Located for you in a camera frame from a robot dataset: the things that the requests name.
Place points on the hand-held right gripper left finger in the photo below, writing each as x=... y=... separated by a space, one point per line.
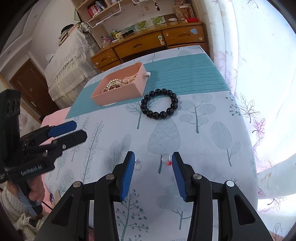
x=127 y=176

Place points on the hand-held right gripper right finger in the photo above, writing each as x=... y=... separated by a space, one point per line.
x=179 y=178

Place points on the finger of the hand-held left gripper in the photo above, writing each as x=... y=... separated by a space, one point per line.
x=63 y=128
x=71 y=139

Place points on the pink jewelry box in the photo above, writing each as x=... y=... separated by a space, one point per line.
x=120 y=95

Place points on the gold rhinestone hair claw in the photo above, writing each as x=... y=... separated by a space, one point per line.
x=114 y=83

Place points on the person's left hand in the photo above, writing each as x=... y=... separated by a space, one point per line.
x=37 y=188

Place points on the tree print tablecloth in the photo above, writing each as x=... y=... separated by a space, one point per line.
x=196 y=150

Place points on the brown wooden door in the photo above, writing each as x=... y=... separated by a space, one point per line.
x=27 y=88

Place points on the white lace furniture cover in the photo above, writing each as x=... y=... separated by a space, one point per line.
x=67 y=64

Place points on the stack of books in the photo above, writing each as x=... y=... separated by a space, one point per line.
x=63 y=38

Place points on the black hat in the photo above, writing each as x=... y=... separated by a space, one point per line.
x=67 y=28

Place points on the black flashlight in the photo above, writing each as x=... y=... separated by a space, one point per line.
x=127 y=33

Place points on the wooden bookshelf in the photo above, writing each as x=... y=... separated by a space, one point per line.
x=79 y=8

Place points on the wooden desk with drawers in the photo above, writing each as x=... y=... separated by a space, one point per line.
x=143 y=34

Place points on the row of books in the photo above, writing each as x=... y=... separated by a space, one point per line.
x=94 y=9

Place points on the pale green drawer hook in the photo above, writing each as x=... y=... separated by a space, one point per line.
x=161 y=40

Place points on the row of green picture cards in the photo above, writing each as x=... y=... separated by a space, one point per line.
x=143 y=23

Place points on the white leaf print curtain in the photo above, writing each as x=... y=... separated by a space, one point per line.
x=266 y=69

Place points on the blue sticker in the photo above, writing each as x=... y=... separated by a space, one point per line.
x=194 y=31

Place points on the small white bottle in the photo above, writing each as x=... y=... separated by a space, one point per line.
x=172 y=19

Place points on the red box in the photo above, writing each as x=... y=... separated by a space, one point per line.
x=192 y=20

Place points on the printed paper bag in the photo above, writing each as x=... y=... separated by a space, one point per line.
x=185 y=12

